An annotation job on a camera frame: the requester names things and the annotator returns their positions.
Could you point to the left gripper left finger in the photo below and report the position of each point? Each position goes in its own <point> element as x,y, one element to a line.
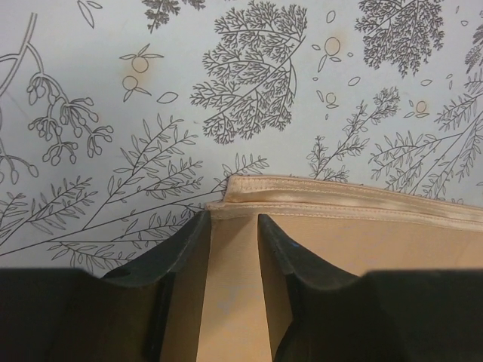
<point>149,309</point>

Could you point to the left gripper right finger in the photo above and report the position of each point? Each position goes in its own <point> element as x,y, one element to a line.
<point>407,315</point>

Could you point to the orange satin napkin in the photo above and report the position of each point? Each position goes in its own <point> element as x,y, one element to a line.
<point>355,228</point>

